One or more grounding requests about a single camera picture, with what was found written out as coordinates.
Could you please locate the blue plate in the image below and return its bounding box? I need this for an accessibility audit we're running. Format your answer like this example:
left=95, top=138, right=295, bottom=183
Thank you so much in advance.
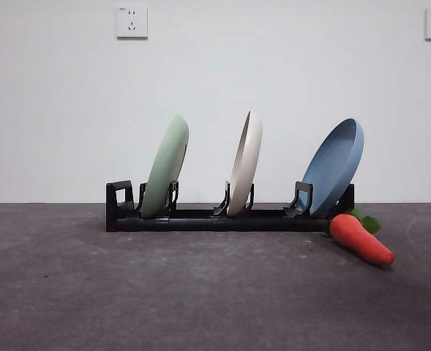
left=301, top=117, right=366, bottom=217

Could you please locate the orange carrot with green leaves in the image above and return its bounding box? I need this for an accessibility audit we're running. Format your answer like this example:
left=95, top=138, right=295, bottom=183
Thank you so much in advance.
left=318, top=208, right=397, bottom=267

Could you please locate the black plate rack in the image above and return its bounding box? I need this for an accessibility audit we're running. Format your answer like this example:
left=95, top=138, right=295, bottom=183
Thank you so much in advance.
left=105, top=179, right=356, bottom=233

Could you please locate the beige plate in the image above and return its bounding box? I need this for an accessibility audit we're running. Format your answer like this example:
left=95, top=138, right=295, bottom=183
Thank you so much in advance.
left=226, top=109, right=264, bottom=217

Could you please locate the green plate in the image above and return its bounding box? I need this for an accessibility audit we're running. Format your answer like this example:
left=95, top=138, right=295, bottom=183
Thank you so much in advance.
left=140, top=114, right=190, bottom=219

